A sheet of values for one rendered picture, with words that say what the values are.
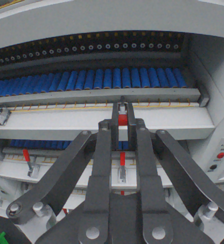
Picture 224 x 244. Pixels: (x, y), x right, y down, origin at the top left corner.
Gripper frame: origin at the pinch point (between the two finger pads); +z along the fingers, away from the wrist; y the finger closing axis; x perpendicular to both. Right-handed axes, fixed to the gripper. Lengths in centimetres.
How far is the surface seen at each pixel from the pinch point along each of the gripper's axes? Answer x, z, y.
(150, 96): 0.4, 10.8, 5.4
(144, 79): 3.0, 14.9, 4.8
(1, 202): -61, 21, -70
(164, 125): -3.9, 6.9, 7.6
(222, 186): -40, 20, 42
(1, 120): -2.4, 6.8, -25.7
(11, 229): -97, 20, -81
